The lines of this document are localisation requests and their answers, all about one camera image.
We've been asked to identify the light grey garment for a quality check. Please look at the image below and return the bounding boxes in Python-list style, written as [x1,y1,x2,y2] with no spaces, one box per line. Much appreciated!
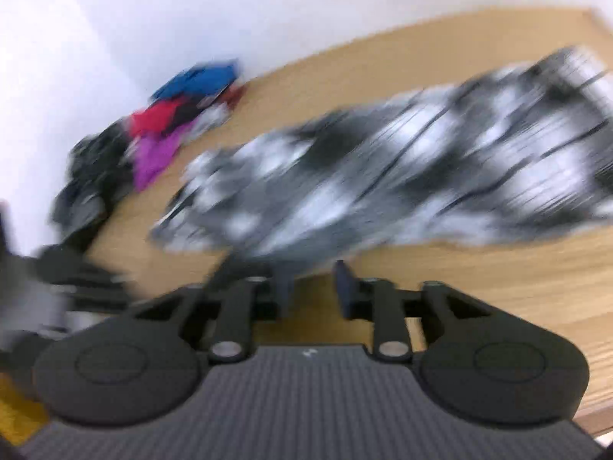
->
[187,103,231,142]

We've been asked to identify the black and white plaid shirt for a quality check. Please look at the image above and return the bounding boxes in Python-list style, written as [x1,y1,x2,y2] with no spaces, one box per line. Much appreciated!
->
[148,45,613,269]

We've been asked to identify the black garment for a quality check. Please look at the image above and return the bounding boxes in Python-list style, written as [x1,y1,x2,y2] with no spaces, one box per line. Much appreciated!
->
[167,95,226,125]

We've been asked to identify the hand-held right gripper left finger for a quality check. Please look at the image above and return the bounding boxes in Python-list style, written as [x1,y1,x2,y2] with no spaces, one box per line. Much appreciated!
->
[129,268,295,364]

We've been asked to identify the blue garment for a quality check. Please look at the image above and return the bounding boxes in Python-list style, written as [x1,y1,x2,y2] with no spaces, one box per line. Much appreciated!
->
[151,60,240,104]

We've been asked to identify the dark grey patterned garment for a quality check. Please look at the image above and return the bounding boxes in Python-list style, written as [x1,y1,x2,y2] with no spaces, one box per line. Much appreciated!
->
[50,122,137,250]

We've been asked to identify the dark red garment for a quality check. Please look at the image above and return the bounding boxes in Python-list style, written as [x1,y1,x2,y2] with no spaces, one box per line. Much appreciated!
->
[220,84,250,108]

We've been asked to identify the purple garment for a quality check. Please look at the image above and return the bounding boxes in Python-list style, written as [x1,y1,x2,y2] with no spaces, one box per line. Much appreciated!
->
[131,125,197,192]

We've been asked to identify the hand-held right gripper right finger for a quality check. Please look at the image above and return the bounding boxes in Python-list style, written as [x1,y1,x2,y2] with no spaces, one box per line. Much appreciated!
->
[334,260,492,362]

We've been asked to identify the yellow cloth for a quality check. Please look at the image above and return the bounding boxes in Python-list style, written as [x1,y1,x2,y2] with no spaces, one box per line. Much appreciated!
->
[0,374,49,447]

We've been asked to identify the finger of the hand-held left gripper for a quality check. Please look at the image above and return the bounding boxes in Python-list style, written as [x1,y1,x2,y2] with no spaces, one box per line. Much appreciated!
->
[67,285,139,313]
[41,244,134,287]

